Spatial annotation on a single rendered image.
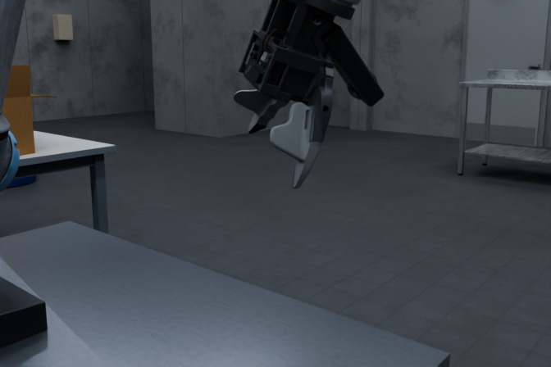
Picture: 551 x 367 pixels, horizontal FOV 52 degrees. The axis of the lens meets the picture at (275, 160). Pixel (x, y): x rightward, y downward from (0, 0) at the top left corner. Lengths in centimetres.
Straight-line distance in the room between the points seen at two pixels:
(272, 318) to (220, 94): 732
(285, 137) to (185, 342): 33
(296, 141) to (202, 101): 771
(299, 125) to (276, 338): 31
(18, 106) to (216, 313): 185
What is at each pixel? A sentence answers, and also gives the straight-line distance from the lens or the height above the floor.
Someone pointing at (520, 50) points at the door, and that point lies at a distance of 807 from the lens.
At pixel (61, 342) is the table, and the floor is 83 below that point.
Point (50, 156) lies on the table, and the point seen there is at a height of 77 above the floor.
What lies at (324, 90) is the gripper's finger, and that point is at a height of 117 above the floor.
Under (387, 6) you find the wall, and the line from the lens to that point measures 891.
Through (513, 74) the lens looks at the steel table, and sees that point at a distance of 639.
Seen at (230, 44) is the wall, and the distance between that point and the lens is 822.
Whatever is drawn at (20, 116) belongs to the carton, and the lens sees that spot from 258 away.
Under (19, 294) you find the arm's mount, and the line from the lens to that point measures 89.
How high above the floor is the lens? 121
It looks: 11 degrees down
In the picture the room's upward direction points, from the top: straight up
